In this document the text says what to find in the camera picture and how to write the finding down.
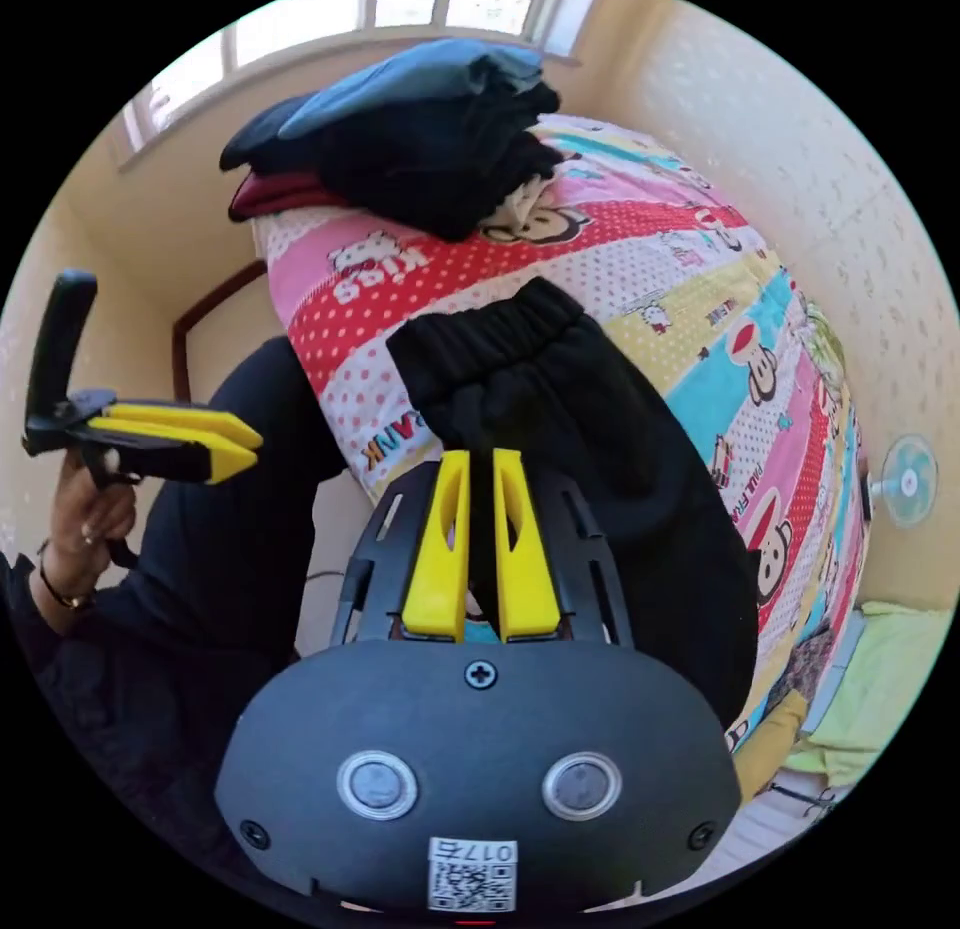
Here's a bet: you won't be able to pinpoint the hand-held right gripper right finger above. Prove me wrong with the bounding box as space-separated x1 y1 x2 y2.
492 449 562 642

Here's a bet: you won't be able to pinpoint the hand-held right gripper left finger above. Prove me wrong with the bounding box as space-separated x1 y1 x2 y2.
400 450 472 639

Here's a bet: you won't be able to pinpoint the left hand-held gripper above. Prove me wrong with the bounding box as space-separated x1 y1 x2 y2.
21 388 265 569

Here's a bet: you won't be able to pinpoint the black pants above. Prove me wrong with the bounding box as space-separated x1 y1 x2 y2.
385 275 760 737

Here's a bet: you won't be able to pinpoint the person's left forearm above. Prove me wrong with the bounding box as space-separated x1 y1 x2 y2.
26 542 100 634

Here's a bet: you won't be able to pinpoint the person's left hand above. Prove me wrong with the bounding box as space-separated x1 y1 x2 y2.
43 456 138 587

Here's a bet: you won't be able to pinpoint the person's body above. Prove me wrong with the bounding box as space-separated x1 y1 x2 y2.
0 334 355 882

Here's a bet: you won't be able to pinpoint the bed with cartoon print sheet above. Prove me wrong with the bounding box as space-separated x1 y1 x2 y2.
250 114 876 759

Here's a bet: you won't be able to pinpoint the pile of clothes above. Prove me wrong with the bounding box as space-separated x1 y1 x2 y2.
218 40 565 243

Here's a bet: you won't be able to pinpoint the light green cloth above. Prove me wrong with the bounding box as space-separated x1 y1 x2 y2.
785 601 955 789

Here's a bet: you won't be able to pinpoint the light blue fan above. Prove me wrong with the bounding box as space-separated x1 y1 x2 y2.
868 433 940 530

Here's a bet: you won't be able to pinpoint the window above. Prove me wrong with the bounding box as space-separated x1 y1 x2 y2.
112 0 610 174

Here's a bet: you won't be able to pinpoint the door with brown frame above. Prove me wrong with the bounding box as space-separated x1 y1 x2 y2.
171 259 270 407

